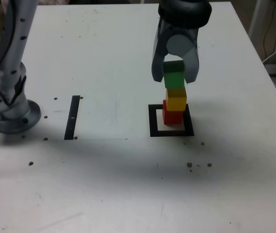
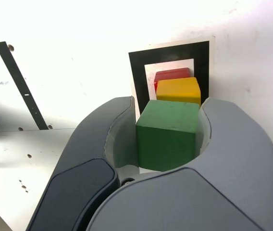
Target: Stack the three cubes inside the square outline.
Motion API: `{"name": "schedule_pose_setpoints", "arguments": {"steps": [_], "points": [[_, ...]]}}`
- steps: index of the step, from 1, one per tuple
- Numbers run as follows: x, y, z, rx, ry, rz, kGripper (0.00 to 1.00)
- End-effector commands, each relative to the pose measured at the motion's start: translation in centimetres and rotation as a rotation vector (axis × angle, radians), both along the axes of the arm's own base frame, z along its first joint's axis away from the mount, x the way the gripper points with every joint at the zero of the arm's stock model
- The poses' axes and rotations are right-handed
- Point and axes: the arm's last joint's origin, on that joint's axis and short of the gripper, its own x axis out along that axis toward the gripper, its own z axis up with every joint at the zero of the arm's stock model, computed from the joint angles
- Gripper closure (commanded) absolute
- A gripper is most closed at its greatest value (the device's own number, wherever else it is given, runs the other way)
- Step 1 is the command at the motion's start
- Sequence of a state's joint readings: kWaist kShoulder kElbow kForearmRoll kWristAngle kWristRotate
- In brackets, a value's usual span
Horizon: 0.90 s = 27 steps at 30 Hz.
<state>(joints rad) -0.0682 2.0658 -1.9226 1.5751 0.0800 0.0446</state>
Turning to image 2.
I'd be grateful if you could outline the red cube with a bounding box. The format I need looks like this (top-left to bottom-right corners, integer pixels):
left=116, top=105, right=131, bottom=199
left=153, top=67, right=191, bottom=92

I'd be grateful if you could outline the green cube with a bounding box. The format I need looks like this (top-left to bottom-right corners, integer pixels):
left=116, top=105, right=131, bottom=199
left=136, top=100, right=201, bottom=172

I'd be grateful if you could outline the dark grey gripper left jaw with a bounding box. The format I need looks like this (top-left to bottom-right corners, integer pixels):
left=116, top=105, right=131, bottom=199
left=27, top=95, right=142, bottom=231

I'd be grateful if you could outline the black tape square outline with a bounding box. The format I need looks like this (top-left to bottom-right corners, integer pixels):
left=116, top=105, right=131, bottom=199
left=128, top=40, right=211, bottom=122

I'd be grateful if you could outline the yellow cube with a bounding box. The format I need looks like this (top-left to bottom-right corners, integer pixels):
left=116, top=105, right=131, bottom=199
left=155, top=77, right=201, bottom=106

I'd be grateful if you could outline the black tape strip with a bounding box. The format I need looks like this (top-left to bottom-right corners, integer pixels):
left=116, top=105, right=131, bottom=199
left=0, top=41, right=50, bottom=130

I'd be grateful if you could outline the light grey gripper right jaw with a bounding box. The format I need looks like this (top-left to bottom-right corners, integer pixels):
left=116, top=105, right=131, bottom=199
left=86, top=97, right=273, bottom=231

